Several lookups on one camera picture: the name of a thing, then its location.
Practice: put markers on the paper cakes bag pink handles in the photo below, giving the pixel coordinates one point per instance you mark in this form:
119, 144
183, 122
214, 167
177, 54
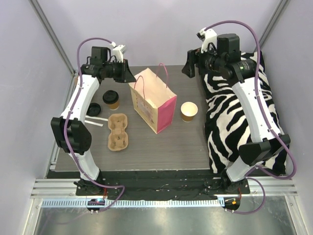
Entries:
152, 98

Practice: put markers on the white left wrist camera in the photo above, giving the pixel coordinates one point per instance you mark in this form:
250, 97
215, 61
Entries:
118, 51

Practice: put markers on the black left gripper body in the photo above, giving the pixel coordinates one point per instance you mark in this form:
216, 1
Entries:
122, 71

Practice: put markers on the white wrapped straw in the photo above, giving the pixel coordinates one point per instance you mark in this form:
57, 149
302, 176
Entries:
97, 118
93, 123

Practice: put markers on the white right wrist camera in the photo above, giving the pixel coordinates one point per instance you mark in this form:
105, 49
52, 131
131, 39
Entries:
208, 38

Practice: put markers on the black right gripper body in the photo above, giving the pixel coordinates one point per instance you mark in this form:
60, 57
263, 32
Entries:
195, 60

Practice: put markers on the white wrapped straw lower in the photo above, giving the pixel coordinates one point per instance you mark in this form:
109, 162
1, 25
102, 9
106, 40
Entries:
93, 123

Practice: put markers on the aluminium frame rail front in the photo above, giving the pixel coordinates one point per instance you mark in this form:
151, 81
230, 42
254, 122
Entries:
62, 193

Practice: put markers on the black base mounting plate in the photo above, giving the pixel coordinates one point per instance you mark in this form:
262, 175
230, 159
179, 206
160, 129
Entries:
164, 185

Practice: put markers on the white wrapped straw upper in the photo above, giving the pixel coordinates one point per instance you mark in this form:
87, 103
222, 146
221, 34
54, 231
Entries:
97, 118

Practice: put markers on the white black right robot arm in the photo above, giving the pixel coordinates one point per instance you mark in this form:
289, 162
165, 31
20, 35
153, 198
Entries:
241, 127

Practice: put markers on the black plastic cup lid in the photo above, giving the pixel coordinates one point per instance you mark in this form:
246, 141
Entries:
110, 97

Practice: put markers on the brown pulp cup carrier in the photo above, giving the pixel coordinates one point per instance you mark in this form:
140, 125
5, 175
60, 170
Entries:
118, 138

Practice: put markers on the brown paper coffee cup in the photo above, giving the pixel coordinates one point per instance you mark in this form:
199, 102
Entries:
188, 111

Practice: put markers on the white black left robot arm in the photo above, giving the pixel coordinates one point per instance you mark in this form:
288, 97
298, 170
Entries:
69, 128

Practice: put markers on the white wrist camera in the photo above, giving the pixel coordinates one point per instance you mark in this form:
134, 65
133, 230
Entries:
208, 38
118, 51

